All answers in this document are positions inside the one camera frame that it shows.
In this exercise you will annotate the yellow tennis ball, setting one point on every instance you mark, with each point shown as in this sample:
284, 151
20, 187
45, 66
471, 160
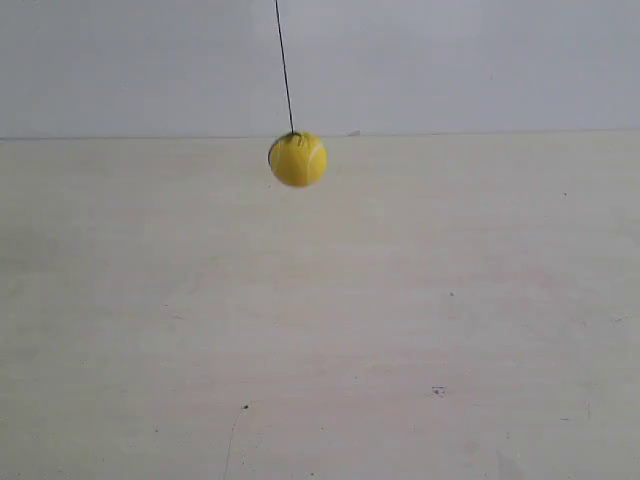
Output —
298, 159

